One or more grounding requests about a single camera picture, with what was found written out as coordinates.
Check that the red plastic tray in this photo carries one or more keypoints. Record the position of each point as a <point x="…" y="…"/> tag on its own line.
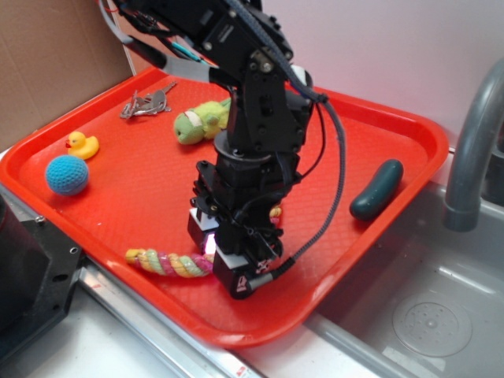
<point x="139" y="193"/>

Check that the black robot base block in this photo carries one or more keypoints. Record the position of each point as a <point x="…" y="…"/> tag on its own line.
<point x="39" y="266"/>

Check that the multicolored twisted rope toy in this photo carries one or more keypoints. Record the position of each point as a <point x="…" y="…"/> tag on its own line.
<point x="170" y="264"/>

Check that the grey plastic toy sink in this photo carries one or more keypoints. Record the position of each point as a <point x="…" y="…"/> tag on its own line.
<point x="423" y="301"/>

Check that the dark green toy cucumber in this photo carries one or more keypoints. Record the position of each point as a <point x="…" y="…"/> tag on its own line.
<point x="379" y="192"/>

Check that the yellow rubber duck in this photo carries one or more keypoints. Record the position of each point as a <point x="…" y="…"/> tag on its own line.
<point x="80" y="146"/>

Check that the blue crocheted ball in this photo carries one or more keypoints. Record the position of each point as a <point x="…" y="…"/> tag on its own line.
<point x="67" y="175"/>

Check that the grey toy faucet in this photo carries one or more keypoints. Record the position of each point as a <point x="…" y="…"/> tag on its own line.
<point x="476" y="172"/>

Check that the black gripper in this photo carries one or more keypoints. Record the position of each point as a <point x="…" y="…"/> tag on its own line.
<point x="241" y="194"/>

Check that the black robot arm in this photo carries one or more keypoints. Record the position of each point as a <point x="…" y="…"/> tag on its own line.
<point x="257" y="154"/>

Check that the brown cardboard panel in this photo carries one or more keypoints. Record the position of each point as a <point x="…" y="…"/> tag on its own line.
<point x="55" y="56"/>

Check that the bunch of silver keys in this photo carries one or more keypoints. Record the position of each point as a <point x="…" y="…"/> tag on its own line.
<point x="149" y="105"/>

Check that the green plush turtle toy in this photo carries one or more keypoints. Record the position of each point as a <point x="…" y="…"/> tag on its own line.
<point x="203" y="122"/>

